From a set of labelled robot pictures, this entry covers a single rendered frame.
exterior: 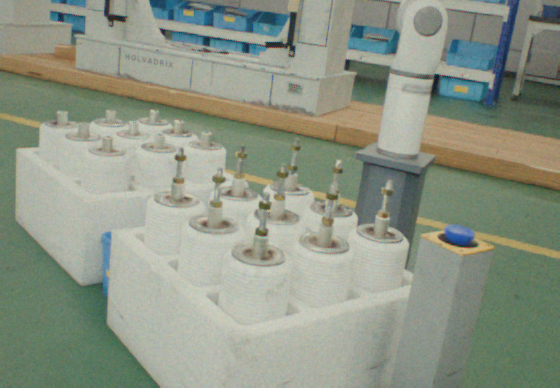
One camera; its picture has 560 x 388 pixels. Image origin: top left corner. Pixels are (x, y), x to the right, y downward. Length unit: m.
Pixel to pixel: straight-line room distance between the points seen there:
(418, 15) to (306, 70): 1.79
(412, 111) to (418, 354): 0.59
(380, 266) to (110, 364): 0.45
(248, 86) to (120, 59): 0.77
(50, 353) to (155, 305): 0.21
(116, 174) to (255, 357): 0.58
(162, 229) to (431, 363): 0.45
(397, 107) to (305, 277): 0.54
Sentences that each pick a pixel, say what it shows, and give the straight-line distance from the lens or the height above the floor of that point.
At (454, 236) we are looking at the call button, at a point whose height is 0.32.
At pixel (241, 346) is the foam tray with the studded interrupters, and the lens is 0.81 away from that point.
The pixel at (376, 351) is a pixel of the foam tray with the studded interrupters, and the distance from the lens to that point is 1.00.
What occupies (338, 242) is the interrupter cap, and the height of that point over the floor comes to 0.25.
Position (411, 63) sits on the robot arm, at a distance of 1.32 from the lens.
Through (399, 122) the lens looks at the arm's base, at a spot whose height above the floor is 0.38.
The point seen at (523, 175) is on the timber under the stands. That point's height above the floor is 0.03.
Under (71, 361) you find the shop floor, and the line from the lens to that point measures 1.08.
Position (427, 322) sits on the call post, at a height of 0.20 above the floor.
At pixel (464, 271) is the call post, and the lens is 0.84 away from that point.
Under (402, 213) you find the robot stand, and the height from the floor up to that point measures 0.19.
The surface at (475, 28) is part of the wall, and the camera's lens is 9.21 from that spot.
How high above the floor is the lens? 0.59
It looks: 16 degrees down
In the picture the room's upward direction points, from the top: 8 degrees clockwise
